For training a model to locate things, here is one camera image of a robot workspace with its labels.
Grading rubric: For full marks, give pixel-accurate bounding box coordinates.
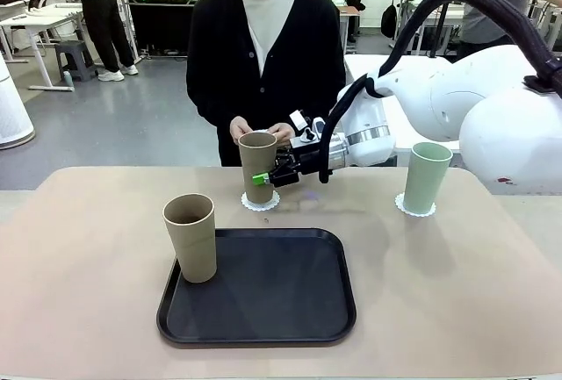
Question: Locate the black vertical pole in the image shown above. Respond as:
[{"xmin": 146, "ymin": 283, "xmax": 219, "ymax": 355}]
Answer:
[{"xmin": 432, "ymin": 0, "xmax": 460, "ymax": 59}]

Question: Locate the white desk with grey legs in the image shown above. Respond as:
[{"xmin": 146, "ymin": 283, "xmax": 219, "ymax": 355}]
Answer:
[{"xmin": 393, "ymin": 0, "xmax": 466, "ymax": 56}]

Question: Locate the black sleeved left forearm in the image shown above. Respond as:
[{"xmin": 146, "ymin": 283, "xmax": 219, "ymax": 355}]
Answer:
[{"xmin": 306, "ymin": 85, "xmax": 346, "ymax": 122}]

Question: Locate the person in grey t-shirt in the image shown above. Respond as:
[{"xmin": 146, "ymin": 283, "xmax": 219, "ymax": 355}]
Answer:
[{"xmin": 456, "ymin": 0, "xmax": 562, "ymax": 63}]

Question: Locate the black plastic serving tray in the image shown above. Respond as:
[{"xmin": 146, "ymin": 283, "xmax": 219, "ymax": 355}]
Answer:
[{"xmin": 155, "ymin": 227, "xmax": 357, "ymax": 348}]

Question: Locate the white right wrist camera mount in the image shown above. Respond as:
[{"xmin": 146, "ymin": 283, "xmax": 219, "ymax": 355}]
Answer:
[{"xmin": 288, "ymin": 109, "xmax": 329, "ymax": 145}]

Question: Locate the white cylindrical air purifier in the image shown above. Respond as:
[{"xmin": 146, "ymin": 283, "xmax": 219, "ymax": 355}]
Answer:
[{"xmin": 0, "ymin": 53, "xmax": 36, "ymax": 151}]

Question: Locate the person in black cardigan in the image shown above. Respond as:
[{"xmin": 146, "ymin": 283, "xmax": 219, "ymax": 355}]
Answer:
[{"xmin": 185, "ymin": 0, "xmax": 347, "ymax": 168}]

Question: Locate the light tan tall cup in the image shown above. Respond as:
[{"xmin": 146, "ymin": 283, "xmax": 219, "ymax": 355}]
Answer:
[{"xmin": 162, "ymin": 193, "xmax": 217, "ymax": 284}]

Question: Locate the grey plastic step stool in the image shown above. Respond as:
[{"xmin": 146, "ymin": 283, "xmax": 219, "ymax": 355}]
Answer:
[{"xmin": 54, "ymin": 40, "xmax": 100, "ymax": 82}]

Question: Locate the black braided cable sleeve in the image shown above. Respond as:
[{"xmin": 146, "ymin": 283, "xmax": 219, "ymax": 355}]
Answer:
[{"xmin": 318, "ymin": 0, "xmax": 562, "ymax": 184}]

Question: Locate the person's right hand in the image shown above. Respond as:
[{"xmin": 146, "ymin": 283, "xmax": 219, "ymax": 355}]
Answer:
[{"xmin": 229, "ymin": 117, "xmax": 256, "ymax": 145}]

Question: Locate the person's left hand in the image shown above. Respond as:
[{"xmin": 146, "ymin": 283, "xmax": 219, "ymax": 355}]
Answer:
[{"xmin": 268, "ymin": 123, "xmax": 294, "ymax": 142}]

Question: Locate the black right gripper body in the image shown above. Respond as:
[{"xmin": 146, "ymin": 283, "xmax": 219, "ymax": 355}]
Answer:
[{"xmin": 280, "ymin": 141, "xmax": 331, "ymax": 188}]

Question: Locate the mint green tall cup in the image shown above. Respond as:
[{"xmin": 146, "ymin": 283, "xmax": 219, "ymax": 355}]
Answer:
[{"xmin": 402, "ymin": 141, "xmax": 453, "ymax": 216}]

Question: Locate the dark brown tall cup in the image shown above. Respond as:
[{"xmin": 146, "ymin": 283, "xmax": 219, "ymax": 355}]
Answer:
[{"xmin": 237, "ymin": 132, "xmax": 278, "ymax": 204}]

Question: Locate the black sleeved right forearm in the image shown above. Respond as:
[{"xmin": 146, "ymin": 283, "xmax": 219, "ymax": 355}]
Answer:
[{"xmin": 188, "ymin": 85, "xmax": 236, "ymax": 133}]

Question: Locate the black backpack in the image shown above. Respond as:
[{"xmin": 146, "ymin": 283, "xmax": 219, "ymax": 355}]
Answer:
[{"xmin": 380, "ymin": 2, "xmax": 399, "ymax": 39}]

